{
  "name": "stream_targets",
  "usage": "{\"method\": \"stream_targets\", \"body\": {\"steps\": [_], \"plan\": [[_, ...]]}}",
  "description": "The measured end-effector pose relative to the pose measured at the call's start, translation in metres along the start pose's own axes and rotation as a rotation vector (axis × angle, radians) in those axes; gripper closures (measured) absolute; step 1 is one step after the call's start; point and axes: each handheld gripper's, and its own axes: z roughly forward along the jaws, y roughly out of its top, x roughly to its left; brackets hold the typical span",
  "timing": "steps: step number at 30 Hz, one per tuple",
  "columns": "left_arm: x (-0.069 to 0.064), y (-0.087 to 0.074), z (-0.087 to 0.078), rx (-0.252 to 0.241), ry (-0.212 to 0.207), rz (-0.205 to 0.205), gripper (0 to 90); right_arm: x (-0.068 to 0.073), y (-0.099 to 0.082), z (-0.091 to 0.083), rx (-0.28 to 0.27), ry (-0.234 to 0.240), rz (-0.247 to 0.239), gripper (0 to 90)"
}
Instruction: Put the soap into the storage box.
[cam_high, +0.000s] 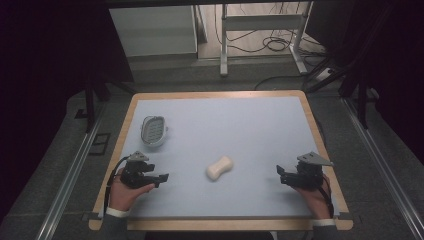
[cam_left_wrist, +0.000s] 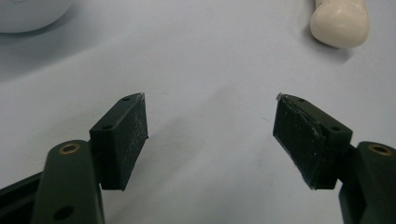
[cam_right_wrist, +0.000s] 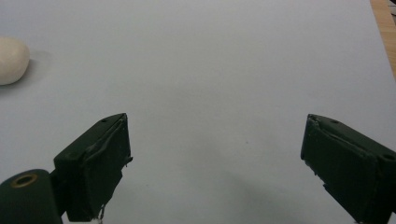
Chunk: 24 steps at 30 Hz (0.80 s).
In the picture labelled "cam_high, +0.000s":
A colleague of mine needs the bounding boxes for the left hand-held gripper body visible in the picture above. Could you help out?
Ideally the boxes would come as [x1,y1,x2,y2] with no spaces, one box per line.
[119,150,156,190]

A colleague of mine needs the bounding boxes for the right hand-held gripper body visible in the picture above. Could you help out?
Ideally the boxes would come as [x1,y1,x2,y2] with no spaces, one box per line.
[287,151,335,192]

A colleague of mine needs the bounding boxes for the white oval soap dish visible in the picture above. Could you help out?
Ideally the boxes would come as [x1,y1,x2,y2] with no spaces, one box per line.
[140,115,169,149]

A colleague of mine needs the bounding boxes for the white soap bar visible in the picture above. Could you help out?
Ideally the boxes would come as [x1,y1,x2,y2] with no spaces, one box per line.
[205,155,235,182]

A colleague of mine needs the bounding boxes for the person's left hand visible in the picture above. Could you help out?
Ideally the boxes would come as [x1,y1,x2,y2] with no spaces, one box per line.
[108,167,156,213]

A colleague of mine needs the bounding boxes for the person's right hand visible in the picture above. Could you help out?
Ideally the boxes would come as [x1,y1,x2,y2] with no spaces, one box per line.
[292,173,332,221]

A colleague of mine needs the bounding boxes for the light blue table mat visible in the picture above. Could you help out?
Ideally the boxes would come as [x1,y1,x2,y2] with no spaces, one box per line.
[98,95,342,220]

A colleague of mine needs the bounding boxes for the wooden table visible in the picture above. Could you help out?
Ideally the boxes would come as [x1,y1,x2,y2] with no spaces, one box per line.
[87,89,355,232]

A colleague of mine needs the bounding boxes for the black tripod stand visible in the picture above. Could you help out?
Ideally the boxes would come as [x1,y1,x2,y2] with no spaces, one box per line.
[73,71,138,135]
[304,6,394,131]

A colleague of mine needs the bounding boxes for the grey cabinet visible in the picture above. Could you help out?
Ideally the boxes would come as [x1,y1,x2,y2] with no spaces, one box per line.
[108,4,199,58]

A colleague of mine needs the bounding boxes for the white metal stand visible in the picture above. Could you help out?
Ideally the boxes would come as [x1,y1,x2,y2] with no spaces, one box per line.
[219,1,315,78]

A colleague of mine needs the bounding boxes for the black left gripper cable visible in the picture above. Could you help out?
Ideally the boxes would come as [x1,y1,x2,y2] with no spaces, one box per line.
[103,155,130,215]

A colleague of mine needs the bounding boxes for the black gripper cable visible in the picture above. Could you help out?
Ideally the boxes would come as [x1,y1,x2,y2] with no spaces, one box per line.
[317,175,336,218]
[103,155,130,215]

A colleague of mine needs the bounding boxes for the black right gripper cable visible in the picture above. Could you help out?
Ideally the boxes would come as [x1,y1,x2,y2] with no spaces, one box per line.
[317,175,336,218]

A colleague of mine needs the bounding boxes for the aluminium floor rail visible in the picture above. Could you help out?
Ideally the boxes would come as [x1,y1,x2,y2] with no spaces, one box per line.
[34,105,107,240]
[341,96,424,240]

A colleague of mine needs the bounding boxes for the black floor cables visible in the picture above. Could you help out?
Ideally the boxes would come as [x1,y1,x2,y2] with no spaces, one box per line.
[213,2,329,92]

